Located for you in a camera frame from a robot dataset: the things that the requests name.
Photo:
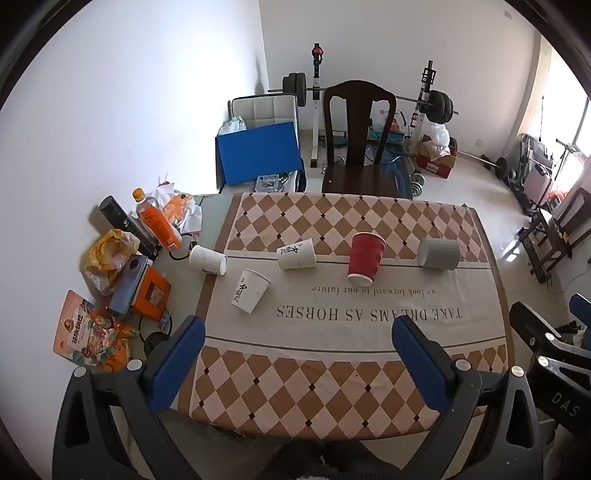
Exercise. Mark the black barbell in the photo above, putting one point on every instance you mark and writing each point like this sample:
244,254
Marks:
438,108

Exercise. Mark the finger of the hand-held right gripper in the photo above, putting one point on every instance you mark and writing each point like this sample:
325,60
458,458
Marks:
582,305
535,323

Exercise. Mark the checked printed tablecloth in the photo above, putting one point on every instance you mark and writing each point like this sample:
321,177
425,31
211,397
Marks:
351,369

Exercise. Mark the yellow plastic bag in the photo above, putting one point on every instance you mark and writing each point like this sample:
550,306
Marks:
108,254

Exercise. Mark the pink suitcase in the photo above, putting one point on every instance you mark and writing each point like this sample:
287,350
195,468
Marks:
540,184

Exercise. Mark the plain white paper cup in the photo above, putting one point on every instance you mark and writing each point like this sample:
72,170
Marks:
207,261

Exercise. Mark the white paper cup black print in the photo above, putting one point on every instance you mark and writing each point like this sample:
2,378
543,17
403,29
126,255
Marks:
249,291
298,254

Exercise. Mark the blue-grey flat device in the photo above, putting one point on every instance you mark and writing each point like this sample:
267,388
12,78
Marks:
131,286

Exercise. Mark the small dumbbell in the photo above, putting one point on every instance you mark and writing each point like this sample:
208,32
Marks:
418,182

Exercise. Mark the black cylinder bottle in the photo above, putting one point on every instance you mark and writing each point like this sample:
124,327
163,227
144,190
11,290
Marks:
129,224

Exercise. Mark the long barbell bar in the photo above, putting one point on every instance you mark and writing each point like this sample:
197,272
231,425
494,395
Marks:
489,161

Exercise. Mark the white barbell rack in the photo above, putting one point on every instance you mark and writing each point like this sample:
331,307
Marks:
316,115

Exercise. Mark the clear plastic tray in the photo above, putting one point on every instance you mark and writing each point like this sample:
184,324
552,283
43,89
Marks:
270,183

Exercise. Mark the orange snack packet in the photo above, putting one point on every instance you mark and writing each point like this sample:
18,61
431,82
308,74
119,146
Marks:
85,332

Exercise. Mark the blue box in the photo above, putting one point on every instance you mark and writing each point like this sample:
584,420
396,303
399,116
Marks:
258,154

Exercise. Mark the white plastic bag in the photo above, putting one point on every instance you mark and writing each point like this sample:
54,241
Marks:
438,136

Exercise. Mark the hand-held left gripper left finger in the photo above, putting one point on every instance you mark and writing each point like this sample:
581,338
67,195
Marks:
178,364

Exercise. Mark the black stool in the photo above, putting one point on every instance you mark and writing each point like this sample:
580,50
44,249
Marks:
549,244

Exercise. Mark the crumpled white orange wrappers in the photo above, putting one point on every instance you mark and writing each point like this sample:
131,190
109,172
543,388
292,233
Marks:
182,210

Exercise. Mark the dark wooden chair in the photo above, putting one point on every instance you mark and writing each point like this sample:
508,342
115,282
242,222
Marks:
358,175

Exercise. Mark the red ribbed paper cup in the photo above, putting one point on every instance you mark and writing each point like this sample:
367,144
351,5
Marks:
365,258

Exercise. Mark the red cardboard box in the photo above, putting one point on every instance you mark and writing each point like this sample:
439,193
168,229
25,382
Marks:
436,164

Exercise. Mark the white padded chair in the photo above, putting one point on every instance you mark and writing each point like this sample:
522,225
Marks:
268,110

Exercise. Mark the grey ribbed cup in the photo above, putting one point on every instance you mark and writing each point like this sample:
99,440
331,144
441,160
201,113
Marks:
438,254

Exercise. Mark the orange box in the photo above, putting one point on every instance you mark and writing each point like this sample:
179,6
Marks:
152,295

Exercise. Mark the orange drink bottle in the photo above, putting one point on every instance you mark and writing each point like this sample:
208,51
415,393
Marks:
157,221

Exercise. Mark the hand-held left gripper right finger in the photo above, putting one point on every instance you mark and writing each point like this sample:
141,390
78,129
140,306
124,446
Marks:
422,364

